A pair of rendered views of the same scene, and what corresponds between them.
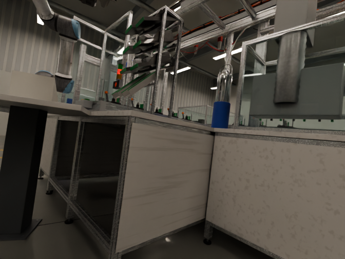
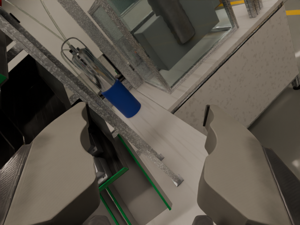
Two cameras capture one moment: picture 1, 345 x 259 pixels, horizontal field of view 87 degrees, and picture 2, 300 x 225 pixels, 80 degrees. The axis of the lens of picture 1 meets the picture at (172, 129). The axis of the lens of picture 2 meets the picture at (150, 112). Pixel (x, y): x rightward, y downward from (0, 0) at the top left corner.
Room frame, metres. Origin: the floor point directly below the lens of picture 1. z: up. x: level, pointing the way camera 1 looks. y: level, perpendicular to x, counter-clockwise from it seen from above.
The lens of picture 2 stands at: (0.85, 0.47, 1.49)
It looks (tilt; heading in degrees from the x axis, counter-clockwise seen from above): 30 degrees down; 310
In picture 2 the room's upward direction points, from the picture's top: 42 degrees counter-clockwise
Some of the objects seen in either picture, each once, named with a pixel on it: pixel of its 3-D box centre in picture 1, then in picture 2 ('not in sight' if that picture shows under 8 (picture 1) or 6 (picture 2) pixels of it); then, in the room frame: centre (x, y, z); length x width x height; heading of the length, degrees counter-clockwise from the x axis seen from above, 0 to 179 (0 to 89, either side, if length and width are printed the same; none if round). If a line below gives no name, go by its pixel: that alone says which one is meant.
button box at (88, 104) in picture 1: (83, 104); not in sight; (1.50, 0.76, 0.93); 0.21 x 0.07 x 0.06; 44
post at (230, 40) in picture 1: (226, 72); not in sight; (2.04, -0.54, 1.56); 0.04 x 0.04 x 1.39; 44
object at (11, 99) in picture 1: (39, 107); not in sight; (1.27, 0.95, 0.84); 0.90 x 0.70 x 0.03; 17
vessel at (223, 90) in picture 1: (224, 84); (89, 64); (1.73, -0.44, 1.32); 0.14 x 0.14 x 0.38
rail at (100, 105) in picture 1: (82, 108); not in sight; (1.68, 0.85, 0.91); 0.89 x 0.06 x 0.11; 44
